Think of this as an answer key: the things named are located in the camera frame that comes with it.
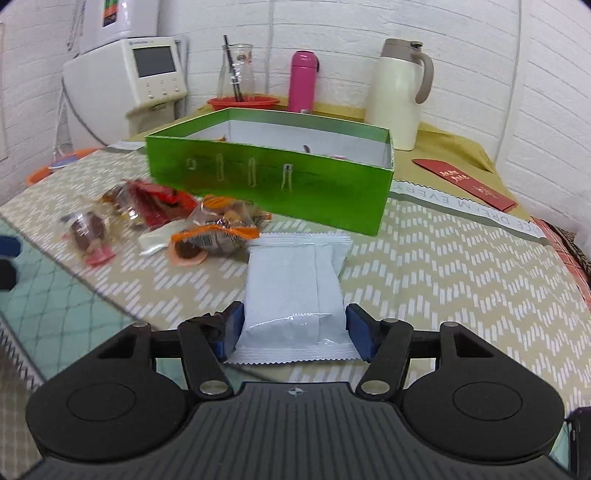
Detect red plastic basket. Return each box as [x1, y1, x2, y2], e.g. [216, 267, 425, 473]
[207, 95, 281, 112]

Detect orange snack packet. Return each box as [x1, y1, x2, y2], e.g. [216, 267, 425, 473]
[168, 225, 260, 267]
[191, 195, 273, 232]

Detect brown candy packet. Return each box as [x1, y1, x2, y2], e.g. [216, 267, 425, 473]
[60, 210, 116, 252]

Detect white water purifier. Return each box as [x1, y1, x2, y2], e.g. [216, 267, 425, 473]
[69, 0, 160, 58]

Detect red snack packet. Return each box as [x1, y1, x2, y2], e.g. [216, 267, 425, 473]
[124, 180, 199, 229]

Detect pale blue snack packet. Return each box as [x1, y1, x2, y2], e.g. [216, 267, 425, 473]
[224, 233, 363, 365]

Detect red envelope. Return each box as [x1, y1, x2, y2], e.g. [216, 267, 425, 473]
[412, 158, 518, 212]

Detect small pink packet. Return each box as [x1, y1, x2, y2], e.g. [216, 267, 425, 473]
[85, 247, 116, 267]

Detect glass carafe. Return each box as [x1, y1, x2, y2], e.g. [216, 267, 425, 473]
[217, 44, 256, 100]

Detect orange basin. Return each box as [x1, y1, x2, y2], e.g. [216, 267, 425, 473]
[25, 148, 100, 185]

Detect green cardboard box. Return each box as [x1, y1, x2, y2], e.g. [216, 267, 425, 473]
[144, 107, 394, 237]

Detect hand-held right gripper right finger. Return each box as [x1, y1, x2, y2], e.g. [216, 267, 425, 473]
[344, 303, 498, 400]

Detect cream thermos jug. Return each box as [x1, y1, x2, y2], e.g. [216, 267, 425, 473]
[365, 38, 435, 151]

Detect white appliance with screen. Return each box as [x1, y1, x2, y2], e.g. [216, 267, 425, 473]
[62, 37, 189, 139]

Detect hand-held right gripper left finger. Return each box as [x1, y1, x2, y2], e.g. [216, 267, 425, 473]
[97, 301, 245, 400]

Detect small white sachet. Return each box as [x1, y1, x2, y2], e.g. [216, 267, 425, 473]
[139, 220, 185, 256]

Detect black straw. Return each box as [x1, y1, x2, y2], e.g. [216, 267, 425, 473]
[223, 35, 245, 101]

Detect pink bottle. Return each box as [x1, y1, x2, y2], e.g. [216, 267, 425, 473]
[288, 51, 320, 113]

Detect leopard print cloth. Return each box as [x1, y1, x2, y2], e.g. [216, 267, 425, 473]
[558, 228, 591, 278]

